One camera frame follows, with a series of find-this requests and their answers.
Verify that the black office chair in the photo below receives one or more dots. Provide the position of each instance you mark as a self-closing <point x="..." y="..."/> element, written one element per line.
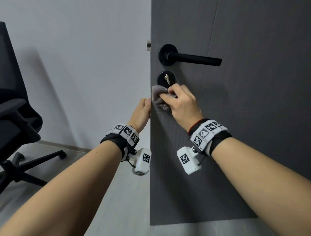
<point x="14" y="109"/>

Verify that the wristband with markers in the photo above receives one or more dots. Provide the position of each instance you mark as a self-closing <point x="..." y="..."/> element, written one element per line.
<point x="121" y="133"/>
<point x="206" y="133"/>

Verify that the white marker cube on wrist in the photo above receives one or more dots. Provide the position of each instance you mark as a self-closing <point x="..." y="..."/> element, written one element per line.
<point x="142" y="163"/>

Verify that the black round keyed lock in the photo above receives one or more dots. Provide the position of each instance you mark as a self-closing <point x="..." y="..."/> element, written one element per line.
<point x="160" y="77"/>

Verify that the left wristband with markers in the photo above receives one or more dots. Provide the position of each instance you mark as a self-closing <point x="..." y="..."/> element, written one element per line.
<point x="121" y="133"/>

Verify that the dark grey door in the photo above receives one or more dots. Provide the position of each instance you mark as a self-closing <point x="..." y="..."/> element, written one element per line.
<point x="243" y="109"/>

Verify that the right wristband with markers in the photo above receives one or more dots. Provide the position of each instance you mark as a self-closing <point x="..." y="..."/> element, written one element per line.
<point x="206" y="133"/>

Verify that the silver key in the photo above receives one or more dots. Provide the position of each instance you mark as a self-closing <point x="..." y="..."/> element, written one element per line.
<point x="167" y="79"/>

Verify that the person's right forearm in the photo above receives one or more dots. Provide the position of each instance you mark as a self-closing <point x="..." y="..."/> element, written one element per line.
<point x="267" y="184"/>

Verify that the person's right hand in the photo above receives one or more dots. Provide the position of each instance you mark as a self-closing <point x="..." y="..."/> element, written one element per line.
<point x="184" y="107"/>

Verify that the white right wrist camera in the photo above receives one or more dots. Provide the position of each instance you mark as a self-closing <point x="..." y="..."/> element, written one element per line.
<point x="188" y="160"/>

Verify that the grey cleaning cloth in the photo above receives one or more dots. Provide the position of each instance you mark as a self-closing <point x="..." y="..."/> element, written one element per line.
<point x="158" y="96"/>

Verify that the person's left hand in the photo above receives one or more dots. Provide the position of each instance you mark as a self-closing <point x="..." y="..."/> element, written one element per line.
<point x="141" y="114"/>

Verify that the person's left forearm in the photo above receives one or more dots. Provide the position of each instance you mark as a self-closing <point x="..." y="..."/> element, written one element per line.
<point x="60" y="194"/>

